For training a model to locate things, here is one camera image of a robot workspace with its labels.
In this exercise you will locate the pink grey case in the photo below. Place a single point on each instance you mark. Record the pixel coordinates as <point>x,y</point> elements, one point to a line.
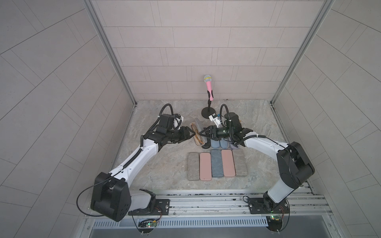
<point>228,164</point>

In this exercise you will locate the aluminium mounting rail frame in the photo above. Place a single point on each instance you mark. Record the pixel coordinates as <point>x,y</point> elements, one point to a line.
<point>222,213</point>

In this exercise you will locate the clear case pink glasses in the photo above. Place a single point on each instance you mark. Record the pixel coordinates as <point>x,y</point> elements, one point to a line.
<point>215,144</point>

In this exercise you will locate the grey purple glasses case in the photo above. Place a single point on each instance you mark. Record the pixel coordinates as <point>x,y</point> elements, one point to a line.
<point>233,146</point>

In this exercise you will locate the blue case beige lining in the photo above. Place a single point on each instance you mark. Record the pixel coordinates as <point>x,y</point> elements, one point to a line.
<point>224,144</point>

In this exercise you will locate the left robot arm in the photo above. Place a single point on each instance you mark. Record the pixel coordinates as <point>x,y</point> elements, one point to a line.
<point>111,194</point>

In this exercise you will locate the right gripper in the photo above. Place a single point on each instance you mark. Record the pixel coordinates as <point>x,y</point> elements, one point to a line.
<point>214,131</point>

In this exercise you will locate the pink toy microphone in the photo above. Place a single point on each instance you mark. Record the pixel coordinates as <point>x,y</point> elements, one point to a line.
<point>207,80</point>

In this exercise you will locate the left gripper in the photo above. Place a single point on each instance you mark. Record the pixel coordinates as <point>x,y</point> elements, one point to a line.
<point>183,134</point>

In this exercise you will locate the left circuit board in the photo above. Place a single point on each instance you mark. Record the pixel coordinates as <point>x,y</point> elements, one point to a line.
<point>148,223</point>

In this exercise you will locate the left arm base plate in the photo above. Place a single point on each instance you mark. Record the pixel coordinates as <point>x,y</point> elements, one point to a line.
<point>159,207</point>

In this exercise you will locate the brown black glasses case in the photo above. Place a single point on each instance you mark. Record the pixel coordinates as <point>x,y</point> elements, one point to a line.
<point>206,145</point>

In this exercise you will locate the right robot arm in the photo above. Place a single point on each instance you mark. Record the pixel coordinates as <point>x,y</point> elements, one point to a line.
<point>293,163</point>

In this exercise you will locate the circuit board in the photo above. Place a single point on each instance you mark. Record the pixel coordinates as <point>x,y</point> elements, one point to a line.
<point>148,223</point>
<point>274,223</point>

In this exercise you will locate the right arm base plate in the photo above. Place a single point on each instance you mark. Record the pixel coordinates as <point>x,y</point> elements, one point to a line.
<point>259,206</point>

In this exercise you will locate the mint case yellow glasses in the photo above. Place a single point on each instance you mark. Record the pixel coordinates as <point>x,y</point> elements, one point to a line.
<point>193,166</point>

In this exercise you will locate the beige case with glasses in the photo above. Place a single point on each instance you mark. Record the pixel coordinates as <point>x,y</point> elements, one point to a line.
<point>199,140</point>

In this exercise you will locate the right circuit board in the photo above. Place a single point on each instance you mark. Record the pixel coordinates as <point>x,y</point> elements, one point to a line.
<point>274,223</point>

